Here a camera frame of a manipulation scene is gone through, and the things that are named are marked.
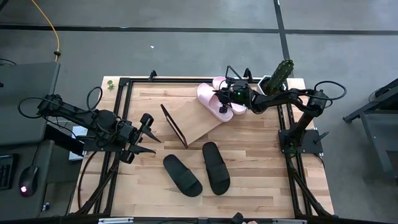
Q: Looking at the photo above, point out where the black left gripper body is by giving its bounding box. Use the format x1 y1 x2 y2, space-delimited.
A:
118 112 155 165

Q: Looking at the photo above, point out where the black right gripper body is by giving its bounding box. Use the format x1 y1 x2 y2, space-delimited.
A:
217 77 254 114

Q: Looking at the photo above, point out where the pink slide sandal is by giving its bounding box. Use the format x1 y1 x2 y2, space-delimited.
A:
196 82 234 123
211 76 249 116

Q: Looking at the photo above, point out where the black slide sandal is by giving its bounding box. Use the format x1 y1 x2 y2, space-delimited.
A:
201 141 231 197
162 154 204 198

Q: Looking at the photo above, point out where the green cactus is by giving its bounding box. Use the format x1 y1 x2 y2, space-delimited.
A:
266 58 295 96

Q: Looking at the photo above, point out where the white box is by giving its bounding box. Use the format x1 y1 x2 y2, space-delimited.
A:
68 125 89 162

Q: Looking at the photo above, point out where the black computer mouse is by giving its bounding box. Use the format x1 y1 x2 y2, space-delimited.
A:
18 165 40 198

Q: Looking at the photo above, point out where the dark grey flat panel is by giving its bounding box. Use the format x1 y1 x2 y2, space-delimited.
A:
0 61 62 147

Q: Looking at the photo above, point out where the black keyboard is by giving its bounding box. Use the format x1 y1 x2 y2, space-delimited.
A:
0 153 18 192

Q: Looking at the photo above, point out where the grey desk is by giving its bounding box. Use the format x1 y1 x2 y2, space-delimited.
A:
0 139 82 222

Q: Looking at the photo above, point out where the grey metal cart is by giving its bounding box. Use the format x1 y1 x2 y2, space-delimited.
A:
343 77 398 182

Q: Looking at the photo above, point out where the black metal table frame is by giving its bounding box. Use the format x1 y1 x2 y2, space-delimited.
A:
67 70 335 224

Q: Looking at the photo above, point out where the wooden shelf with black frame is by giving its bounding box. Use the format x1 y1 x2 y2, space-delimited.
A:
160 65 254 150

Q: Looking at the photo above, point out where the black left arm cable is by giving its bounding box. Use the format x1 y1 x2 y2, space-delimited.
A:
17 86 104 120

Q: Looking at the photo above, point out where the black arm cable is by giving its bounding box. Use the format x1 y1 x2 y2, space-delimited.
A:
313 80 348 102
17 86 104 120

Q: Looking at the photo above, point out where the silver metal bracket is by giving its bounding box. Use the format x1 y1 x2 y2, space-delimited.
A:
272 218 308 224
98 217 135 224

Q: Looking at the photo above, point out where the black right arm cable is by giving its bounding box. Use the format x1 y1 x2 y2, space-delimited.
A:
313 80 348 102

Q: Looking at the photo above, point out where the black leader arm handle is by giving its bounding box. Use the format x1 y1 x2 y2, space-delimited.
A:
231 212 246 224

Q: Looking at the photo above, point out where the yellow cable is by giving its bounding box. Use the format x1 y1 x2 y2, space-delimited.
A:
30 0 61 62

